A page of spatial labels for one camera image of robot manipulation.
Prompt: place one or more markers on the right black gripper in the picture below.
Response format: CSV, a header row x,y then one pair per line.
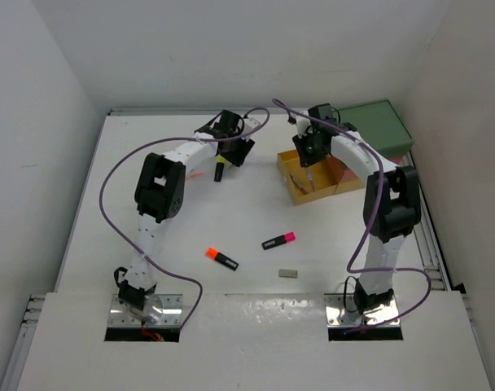
x,y
307,160

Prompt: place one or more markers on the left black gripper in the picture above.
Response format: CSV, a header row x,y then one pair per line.
x,y
238,158

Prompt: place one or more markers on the red drawer box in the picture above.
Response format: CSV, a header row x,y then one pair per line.
x,y
341,171

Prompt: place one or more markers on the yellow bottom drawer box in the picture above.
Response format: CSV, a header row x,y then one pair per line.
x,y
329,177

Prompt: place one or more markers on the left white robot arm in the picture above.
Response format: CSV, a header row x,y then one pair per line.
x,y
160,191

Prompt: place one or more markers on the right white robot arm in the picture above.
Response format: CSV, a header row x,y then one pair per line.
x,y
391,205

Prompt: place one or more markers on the yellow highlighter marker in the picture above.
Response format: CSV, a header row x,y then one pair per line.
x,y
219,169

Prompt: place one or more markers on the green top drawer box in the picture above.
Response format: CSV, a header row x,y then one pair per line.
x,y
381,127

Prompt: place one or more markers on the pink highlighter marker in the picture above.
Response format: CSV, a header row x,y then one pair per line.
x,y
278,241

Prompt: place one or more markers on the orange highlighter marker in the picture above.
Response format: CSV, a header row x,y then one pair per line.
x,y
222,259

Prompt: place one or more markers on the grey eraser block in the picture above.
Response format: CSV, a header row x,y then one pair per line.
x,y
287,273

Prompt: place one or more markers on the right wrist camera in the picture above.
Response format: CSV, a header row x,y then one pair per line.
x,y
301,124

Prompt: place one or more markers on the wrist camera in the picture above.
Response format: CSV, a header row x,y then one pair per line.
x,y
301,124
250,124

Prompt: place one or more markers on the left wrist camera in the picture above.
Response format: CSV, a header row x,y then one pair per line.
x,y
250,124

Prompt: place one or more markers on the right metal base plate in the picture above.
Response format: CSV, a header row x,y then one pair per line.
x,y
342,313

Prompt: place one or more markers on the metal base plate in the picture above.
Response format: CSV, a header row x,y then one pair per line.
x,y
159,310
342,313

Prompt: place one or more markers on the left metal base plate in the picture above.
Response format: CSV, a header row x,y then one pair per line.
x,y
159,310

